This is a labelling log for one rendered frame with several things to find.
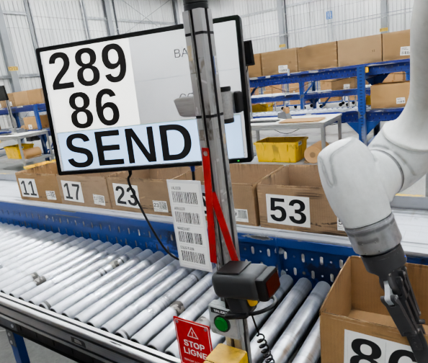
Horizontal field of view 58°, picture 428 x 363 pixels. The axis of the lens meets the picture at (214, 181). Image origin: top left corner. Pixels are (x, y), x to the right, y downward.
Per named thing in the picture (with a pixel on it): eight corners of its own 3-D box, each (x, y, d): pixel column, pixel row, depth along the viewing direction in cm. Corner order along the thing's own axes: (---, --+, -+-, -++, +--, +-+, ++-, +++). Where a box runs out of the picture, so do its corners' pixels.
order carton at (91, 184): (61, 204, 210) (55, 174, 206) (104, 189, 234) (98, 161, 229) (112, 210, 188) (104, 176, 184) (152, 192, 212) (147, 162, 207)
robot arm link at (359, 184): (376, 228, 65) (415, 198, 72) (340, 143, 65) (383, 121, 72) (328, 232, 74) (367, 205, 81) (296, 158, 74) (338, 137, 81)
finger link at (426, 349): (421, 328, 73) (421, 330, 72) (435, 361, 73) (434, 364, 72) (404, 328, 74) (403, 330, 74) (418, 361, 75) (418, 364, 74)
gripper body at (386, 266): (364, 241, 79) (382, 283, 79) (354, 260, 72) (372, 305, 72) (403, 233, 74) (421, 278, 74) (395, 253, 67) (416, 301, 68)
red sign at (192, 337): (180, 363, 93) (172, 316, 90) (182, 361, 94) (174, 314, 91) (238, 385, 84) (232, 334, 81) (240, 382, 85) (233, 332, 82)
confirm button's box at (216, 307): (210, 333, 82) (205, 305, 80) (217, 325, 85) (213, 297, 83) (238, 343, 78) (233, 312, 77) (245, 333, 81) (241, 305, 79)
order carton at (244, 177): (174, 218, 167) (168, 180, 162) (212, 196, 190) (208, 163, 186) (256, 227, 145) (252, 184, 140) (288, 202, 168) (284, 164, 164)
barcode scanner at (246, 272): (274, 331, 68) (261, 276, 66) (219, 323, 75) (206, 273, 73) (289, 310, 73) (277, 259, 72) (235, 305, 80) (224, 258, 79)
